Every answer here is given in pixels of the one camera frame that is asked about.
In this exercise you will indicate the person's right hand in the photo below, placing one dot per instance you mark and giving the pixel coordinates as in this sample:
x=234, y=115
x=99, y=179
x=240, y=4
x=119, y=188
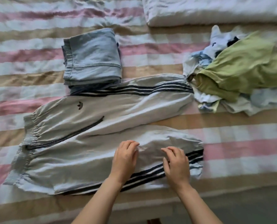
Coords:
x=178, y=169

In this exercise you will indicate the person's left hand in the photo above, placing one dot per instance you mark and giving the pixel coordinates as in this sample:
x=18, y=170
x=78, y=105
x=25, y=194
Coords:
x=124, y=162

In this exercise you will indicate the person's right thumb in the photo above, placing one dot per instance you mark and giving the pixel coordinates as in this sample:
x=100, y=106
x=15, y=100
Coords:
x=166, y=166

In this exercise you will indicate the person's left fingers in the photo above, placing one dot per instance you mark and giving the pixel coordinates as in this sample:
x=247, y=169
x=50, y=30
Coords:
x=129, y=145

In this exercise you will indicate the grey black-striped track pants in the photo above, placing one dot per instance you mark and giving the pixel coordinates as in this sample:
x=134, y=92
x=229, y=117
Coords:
x=87, y=128

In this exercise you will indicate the person's right forearm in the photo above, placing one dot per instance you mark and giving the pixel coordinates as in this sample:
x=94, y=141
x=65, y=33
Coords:
x=196, y=207

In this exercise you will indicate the person's left forearm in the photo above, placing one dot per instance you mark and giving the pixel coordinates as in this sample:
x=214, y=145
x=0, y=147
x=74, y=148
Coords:
x=98, y=202

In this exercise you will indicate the folded dark blue garment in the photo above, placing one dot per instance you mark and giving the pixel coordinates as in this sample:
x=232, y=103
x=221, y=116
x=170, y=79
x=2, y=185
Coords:
x=87, y=89

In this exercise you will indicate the folded light blue jeans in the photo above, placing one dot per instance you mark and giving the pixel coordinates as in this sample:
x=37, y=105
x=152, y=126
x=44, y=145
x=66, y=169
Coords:
x=91, y=55

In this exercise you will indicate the pale white crumpled garment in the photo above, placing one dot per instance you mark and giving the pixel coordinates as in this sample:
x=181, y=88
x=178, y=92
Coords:
x=259, y=101

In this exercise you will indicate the green t-shirt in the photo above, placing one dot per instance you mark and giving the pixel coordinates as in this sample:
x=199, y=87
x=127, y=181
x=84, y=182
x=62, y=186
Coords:
x=245, y=62

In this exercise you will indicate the white blue printed garment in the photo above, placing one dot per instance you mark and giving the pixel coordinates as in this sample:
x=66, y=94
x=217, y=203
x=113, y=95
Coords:
x=216, y=43

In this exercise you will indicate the pink beige striped bedsheet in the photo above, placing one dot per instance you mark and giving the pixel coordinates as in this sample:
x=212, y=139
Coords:
x=24, y=55

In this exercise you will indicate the folded white duvet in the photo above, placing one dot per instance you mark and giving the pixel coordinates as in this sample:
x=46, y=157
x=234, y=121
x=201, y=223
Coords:
x=210, y=9

